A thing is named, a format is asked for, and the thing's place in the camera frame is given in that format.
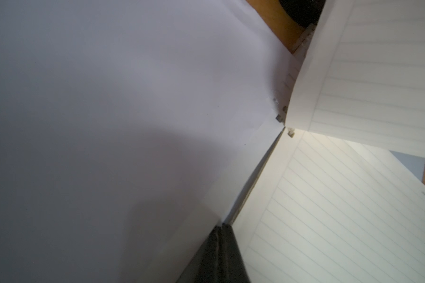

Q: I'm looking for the pale green notebook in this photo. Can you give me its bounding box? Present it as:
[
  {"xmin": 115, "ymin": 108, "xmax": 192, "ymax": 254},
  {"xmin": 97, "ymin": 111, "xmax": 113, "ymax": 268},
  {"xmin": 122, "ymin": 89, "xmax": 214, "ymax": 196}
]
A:
[{"xmin": 0, "ymin": 1, "xmax": 425, "ymax": 283}]

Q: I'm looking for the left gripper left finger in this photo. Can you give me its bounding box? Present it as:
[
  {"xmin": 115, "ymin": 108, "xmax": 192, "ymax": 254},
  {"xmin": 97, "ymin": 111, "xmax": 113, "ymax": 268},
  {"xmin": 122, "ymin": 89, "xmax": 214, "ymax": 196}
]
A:
[{"xmin": 176, "ymin": 226, "xmax": 221, "ymax": 283}]

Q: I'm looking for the black tape roll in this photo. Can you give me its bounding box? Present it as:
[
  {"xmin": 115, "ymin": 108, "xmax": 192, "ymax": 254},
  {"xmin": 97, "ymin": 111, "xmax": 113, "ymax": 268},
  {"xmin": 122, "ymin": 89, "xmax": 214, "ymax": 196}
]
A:
[{"xmin": 279, "ymin": 0, "xmax": 326, "ymax": 28}]

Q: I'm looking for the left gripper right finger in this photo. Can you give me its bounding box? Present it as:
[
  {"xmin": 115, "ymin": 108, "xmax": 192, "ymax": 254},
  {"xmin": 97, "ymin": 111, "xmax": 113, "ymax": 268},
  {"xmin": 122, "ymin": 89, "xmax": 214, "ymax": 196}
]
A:
[{"xmin": 221, "ymin": 224, "xmax": 250, "ymax": 283}]

